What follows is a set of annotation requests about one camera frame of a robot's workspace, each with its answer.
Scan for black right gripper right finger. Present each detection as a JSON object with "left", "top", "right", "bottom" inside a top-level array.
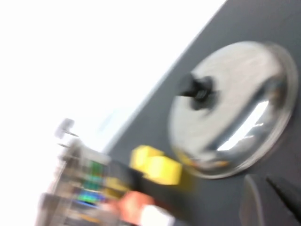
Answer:
[{"left": 266, "top": 175, "right": 301, "bottom": 226}]

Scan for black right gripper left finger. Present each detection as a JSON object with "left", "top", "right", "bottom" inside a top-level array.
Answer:
[{"left": 244, "top": 175, "right": 266, "bottom": 226}]

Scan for steel lid with black knob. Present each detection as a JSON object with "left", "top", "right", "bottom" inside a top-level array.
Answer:
[{"left": 168, "top": 41, "right": 298, "bottom": 179}]

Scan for yellow cube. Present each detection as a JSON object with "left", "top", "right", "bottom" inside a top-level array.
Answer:
[
  {"left": 130, "top": 145, "right": 165, "bottom": 175},
  {"left": 143, "top": 156, "right": 183, "bottom": 186}
]

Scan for white cube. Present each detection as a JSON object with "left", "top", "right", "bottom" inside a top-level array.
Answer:
[{"left": 138, "top": 204, "right": 176, "bottom": 226}]

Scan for orange cube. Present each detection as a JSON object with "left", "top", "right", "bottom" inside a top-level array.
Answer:
[{"left": 117, "top": 190, "right": 160, "bottom": 223}]

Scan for stainless steel pot black handles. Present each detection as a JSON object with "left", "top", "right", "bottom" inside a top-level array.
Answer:
[{"left": 37, "top": 117, "right": 134, "bottom": 226}]

